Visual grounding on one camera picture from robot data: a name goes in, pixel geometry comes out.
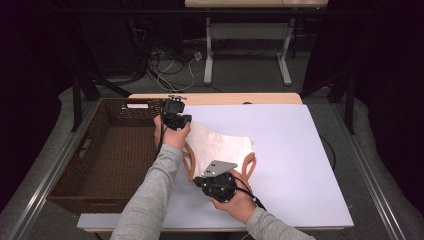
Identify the pale lavender table mat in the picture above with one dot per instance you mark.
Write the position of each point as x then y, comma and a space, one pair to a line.
293, 160

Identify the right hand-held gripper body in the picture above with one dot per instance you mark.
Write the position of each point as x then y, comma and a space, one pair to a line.
218, 186

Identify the brown wicker basket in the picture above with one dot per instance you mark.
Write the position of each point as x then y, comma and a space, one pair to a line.
116, 160

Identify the black horizontal bar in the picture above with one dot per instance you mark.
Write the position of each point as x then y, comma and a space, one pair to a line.
133, 11

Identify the dark curtain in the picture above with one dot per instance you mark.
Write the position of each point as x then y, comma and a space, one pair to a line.
393, 100
20, 100

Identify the person's left hand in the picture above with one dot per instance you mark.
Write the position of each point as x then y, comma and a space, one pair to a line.
171, 138

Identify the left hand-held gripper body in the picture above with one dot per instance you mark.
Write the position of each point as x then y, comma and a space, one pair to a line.
173, 111

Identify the cream baby bodysuit brown trim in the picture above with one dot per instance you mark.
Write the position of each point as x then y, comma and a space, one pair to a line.
216, 146

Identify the light wooden table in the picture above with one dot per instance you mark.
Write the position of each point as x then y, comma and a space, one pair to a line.
233, 98

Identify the white power adapter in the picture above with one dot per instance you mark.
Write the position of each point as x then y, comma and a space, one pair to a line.
197, 56

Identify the white-legged desk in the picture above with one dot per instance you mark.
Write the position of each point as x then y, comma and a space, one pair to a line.
208, 50

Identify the aluminium floor rail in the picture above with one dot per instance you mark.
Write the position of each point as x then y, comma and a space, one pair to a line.
373, 186
40, 193

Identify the person's right hand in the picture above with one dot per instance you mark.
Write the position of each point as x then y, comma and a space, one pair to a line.
240, 206

